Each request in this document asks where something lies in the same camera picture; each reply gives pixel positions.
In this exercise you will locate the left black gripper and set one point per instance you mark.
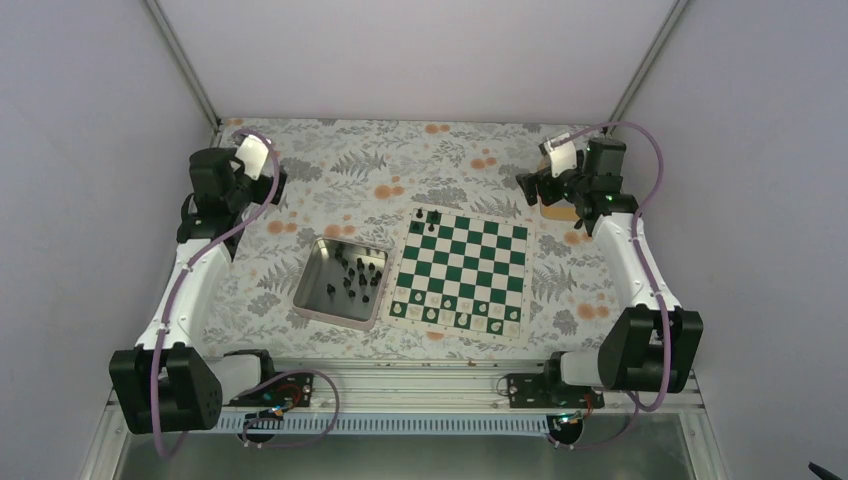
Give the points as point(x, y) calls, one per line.
point(264, 189)

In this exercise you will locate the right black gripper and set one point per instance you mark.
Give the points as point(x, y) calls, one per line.
point(531, 190)

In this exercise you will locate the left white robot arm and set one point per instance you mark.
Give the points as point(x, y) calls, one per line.
point(164, 383)

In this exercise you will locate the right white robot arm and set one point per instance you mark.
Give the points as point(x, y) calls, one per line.
point(652, 345)

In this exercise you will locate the black knight on board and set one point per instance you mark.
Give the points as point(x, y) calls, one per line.
point(434, 216)

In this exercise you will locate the yellow metal tray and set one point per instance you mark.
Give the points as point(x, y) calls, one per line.
point(560, 210)

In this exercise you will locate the floral tablecloth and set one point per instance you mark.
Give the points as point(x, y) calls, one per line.
point(354, 180)

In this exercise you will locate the pink metal tray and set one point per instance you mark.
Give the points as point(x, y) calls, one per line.
point(329, 262)

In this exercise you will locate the green white chessboard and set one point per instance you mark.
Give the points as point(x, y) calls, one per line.
point(472, 264)

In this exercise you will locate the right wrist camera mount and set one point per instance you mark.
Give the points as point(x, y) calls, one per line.
point(561, 153)

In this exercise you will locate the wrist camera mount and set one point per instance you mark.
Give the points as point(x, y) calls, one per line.
point(252, 154)
point(561, 153)

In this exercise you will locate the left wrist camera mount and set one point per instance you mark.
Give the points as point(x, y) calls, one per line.
point(252, 154)

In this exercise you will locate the left aluminium corner post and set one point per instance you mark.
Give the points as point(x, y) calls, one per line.
point(169, 34)

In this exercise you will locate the aluminium corner post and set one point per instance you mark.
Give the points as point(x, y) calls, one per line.
point(669, 24)
point(169, 34)

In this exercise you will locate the right aluminium corner post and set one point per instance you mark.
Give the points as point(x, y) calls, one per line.
point(669, 24)

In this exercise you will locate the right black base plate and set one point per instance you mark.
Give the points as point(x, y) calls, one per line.
point(533, 391)

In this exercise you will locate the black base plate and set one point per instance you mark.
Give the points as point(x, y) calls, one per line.
point(292, 391)
point(533, 391)

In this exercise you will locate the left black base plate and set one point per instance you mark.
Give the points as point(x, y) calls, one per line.
point(292, 391)

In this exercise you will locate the aluminium rail frame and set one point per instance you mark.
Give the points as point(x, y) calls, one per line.
point(426, 420)

